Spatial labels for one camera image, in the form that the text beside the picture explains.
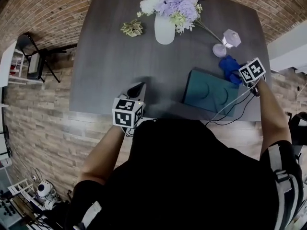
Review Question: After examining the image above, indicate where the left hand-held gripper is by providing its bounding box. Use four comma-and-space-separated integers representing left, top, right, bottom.
112, 81, 147, 137

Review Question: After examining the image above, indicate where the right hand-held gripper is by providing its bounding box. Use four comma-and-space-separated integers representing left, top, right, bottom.
238, 57, 267, 97

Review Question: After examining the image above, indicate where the blue cloth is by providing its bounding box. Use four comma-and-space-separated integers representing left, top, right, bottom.
218, 55, 248, 85

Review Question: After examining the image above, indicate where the teal box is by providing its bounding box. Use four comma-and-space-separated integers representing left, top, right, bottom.
181, 67, 240, 118

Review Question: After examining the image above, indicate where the person's right forearm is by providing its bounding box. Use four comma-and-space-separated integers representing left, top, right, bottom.
257, 79, 292, 157

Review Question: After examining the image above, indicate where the person's left forearm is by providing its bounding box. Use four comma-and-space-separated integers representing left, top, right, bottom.
80, 124, 125, 185

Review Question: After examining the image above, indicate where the white lantern lamp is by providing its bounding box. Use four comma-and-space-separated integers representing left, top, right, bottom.
212, 28, 242, 58

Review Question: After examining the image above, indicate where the person's black shirt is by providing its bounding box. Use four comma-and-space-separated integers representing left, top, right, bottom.
65, 117, 305, 230

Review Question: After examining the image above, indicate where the small green succulent plant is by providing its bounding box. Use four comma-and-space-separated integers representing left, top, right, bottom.
120, 19, 144, 37

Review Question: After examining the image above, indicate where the white vase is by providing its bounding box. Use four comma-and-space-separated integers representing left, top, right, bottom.
153, 12, 176, 45

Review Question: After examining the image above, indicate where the black folding chair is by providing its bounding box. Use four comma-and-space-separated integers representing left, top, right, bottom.
17, 32, 78, 84

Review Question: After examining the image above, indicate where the purple and white flower bouquet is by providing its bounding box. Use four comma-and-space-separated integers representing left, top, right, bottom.
136, 0, 224, 44

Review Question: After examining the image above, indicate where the white round robot toy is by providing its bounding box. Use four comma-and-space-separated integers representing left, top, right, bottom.
36, 179, 58, 210

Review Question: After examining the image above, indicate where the white shelf rack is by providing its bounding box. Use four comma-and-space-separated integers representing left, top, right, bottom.
8, 47, 43, 85

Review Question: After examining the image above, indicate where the black and white cable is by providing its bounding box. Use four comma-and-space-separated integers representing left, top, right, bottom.
205, 80, 260, 127

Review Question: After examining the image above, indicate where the white backpack strap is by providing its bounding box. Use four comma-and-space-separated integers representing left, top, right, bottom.
71, 200, 103, 230

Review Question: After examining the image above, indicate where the grey backpack strap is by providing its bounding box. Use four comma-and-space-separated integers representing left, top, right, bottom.
268, 143, 300, 230

